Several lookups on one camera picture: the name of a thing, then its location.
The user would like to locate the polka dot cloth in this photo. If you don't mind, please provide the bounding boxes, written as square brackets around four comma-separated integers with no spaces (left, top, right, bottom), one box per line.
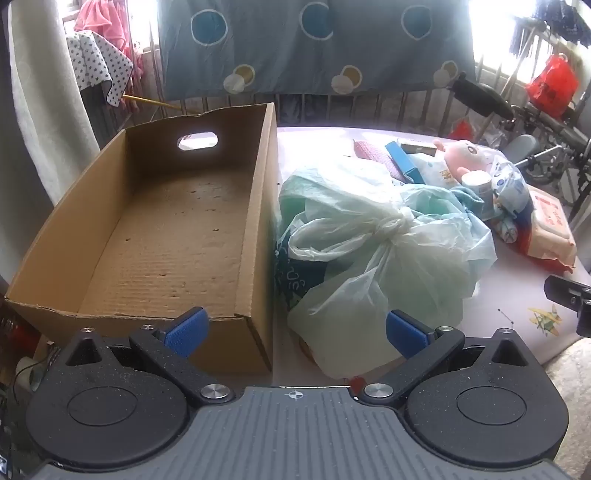
[66,31,134,108]

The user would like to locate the pink knitted cloth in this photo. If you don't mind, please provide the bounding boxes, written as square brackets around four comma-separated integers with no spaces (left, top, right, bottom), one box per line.
[353,138,404,180]

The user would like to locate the small yellow white box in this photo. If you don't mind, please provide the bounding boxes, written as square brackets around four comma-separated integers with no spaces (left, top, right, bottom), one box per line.
[399,140,438,156]

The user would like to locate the black bicycle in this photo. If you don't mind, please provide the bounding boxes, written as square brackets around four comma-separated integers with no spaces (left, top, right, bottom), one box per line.
[450,73,591,222]

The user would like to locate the pink wet wipes pack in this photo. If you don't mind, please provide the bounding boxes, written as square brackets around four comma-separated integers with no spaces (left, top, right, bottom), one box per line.
[508,185,578,273]

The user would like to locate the yellow stick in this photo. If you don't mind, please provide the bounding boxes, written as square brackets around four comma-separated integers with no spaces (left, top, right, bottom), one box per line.
[122,95,183,112]

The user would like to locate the blue box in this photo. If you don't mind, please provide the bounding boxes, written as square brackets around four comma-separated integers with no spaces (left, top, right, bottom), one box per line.
[385,141,424,184]

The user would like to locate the brown cardboard box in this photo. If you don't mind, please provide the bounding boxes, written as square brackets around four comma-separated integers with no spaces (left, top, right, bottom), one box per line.
[4,102,280,374]

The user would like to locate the pink plush toy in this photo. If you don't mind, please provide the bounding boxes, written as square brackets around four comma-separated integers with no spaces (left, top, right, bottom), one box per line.
[433,138,499,181]

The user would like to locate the dark hanging clothes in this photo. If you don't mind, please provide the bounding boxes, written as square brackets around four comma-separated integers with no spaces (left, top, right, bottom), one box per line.
[508,0,591,54]

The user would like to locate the white curtain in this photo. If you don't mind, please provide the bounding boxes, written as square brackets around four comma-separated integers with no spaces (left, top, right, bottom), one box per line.
[9,0,100,208]

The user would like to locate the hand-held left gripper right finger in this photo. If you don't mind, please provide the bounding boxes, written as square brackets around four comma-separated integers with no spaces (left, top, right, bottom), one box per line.
[359,309,537,410]

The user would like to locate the blue blanket with circles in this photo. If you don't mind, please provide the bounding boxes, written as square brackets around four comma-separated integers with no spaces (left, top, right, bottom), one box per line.
[157,0,478,101]

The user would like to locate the pink hanging garment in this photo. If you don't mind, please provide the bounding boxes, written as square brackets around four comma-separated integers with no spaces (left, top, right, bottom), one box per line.
[74,0,146,114]

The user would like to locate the light blue printed pack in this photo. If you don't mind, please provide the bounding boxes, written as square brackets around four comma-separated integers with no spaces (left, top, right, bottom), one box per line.
[485,157,529,220]

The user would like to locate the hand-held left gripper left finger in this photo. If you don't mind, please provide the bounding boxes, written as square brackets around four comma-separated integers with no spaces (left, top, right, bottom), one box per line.
[54,306,237,408]

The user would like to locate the light green plastic bag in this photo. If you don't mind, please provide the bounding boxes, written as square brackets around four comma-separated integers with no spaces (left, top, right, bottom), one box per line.
[276,157,498,377]

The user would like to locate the strawberry yogurt cup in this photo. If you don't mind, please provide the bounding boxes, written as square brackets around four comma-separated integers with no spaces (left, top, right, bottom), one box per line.
[462,170,494,201]

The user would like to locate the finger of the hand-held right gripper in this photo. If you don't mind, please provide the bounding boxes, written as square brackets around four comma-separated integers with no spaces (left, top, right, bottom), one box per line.
[575,299,591,338]
[543,274,591,311]

